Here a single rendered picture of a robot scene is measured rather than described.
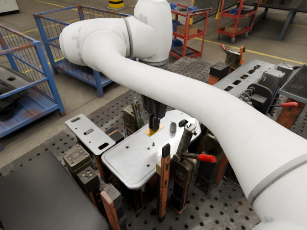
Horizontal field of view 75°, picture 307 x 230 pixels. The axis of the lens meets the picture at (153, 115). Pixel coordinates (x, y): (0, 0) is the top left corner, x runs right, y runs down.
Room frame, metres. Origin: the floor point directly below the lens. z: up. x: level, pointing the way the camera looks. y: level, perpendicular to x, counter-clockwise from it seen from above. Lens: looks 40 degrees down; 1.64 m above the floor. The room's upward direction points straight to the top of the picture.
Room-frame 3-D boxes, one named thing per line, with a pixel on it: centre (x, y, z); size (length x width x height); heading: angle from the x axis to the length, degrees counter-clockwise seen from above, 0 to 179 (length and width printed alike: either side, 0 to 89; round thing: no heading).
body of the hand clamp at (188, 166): (0.45, -0.12, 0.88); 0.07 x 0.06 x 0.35; 45
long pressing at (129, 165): (0.92, -0.34, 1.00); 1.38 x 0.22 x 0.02; 135
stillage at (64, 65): (3.04, 0.99, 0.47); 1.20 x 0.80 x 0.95; 53
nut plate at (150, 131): (0.57, 0.00, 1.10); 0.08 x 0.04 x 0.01; 135
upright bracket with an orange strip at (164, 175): (0.39, -0.04, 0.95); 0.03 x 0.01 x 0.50; 135
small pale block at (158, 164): (0.43, -0.03, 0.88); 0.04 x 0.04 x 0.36; 45
